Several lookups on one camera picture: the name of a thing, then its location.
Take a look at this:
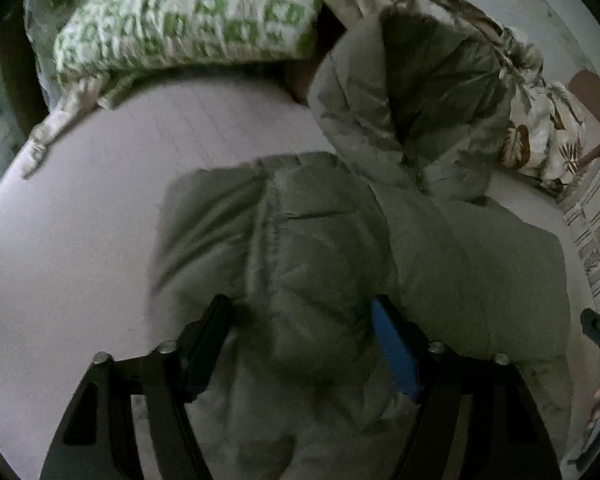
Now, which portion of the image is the grey-green puffer jacket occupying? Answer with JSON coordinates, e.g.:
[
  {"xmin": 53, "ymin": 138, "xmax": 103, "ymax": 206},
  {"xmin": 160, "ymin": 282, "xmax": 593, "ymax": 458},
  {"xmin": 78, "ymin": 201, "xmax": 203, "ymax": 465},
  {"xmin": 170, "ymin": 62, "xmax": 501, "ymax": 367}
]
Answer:
[{"xmin": 147, "ymin": 7, "xmax": 575, "ymax": 480}]

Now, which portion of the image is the green and white patterned pillow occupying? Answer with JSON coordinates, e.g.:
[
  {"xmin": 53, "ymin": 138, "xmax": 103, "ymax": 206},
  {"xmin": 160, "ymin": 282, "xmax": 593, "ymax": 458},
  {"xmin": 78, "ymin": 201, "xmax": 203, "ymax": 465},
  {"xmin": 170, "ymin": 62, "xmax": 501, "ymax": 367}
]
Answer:
[{"xmin": 52, "ymin": 0, "xmax": 327, "ymax": 87}]

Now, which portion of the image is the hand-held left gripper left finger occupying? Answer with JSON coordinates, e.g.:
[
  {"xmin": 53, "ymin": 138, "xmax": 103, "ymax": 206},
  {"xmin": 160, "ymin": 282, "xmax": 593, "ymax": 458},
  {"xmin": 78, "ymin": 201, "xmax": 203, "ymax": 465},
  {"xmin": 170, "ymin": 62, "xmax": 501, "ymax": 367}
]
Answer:
[{"xmin": 39, "ymin": 294, "xmax": 234, "ymax": 480}]

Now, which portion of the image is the wooden chair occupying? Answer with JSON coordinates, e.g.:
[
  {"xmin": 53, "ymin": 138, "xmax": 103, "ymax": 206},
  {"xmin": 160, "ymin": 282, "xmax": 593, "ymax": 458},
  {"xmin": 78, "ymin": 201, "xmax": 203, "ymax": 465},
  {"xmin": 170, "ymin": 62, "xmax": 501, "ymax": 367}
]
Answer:
[{"xmin": 567, "ymin": 70, "xmax": 600, "ymax": 172}]

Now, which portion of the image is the striped cloth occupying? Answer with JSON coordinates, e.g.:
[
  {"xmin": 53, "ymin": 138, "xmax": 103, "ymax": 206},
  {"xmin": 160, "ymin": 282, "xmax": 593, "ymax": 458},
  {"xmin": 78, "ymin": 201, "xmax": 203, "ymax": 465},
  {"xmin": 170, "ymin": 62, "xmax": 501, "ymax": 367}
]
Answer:
[{"xmin": 559, "ymin": 159, "xmax": 600, "ymax": 313}]

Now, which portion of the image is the leaf print blanket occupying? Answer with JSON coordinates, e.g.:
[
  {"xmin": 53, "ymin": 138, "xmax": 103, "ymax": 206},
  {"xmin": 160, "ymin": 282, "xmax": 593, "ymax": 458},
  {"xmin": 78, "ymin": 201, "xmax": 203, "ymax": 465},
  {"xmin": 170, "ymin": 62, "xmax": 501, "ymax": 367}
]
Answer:
[{"xmin": 280, "ymin": 0, "xmax": 589, "ymax": 197}]

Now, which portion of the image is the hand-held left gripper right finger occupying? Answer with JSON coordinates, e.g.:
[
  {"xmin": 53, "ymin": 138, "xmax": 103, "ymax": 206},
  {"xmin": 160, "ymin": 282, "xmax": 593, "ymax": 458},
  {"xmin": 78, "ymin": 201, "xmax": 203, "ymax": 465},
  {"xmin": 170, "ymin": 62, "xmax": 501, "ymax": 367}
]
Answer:
[{"xmin": 371, "ymin": 296, "xmax": 562, "ymax": 480}]

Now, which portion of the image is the leaf print pillow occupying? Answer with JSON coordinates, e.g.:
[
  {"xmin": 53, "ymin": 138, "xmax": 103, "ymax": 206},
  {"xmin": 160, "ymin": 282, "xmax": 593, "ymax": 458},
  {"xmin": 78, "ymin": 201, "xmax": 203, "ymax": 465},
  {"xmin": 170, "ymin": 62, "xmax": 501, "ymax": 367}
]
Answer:
[{"xmin": 21, "ymin": 0, "xmax": 146, "ymax": 180}]

